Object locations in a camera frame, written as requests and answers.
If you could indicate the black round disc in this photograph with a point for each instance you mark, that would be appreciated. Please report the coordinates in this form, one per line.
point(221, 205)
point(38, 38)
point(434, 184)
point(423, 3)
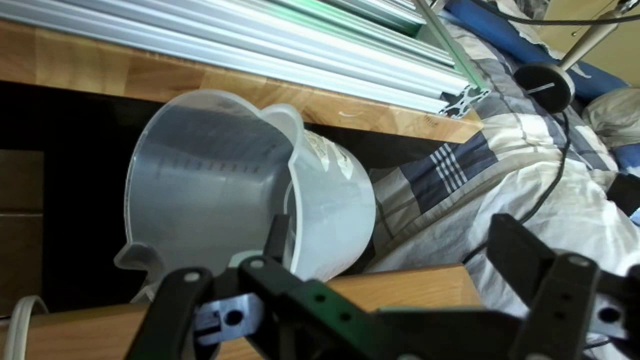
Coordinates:
point(543, 86)

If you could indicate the aluminium extrusion profiles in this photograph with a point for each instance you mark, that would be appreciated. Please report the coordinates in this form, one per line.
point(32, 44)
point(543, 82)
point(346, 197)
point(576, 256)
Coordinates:
point(267, 41)

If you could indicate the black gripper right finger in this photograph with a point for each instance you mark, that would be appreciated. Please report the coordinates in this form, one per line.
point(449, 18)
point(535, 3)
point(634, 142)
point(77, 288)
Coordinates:
point(517, 250)

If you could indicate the plaid cloth bundle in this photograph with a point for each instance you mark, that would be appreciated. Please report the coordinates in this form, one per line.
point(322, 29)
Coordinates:
point(556, 172)

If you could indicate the blue pillow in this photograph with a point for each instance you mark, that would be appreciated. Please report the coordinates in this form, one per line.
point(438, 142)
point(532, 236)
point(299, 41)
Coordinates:
point(507, 33)

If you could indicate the plaid and white bed blanket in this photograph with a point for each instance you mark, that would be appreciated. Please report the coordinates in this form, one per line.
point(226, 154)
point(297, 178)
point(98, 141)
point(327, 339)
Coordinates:
point(466, 187)

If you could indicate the translucent plastic measuring jug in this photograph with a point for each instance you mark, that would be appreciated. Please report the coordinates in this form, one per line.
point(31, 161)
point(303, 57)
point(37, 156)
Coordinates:
point(212, 181)

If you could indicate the wooden bench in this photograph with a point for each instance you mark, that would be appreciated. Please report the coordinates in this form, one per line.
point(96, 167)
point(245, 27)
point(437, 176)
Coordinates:
point(100, 71)

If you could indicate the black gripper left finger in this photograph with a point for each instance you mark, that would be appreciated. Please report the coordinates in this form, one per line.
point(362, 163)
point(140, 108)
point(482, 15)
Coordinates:
point(276, 240)

